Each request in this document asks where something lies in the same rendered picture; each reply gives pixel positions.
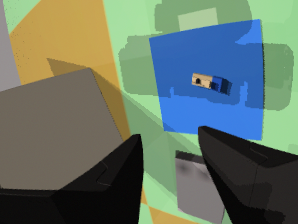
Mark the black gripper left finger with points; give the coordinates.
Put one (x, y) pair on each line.
(109, 193)

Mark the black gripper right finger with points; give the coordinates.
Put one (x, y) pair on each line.
(257, 184)

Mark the blue flat square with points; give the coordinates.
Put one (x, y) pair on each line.
(230, 50)

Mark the beige panel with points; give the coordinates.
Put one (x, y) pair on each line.
(53, 130)

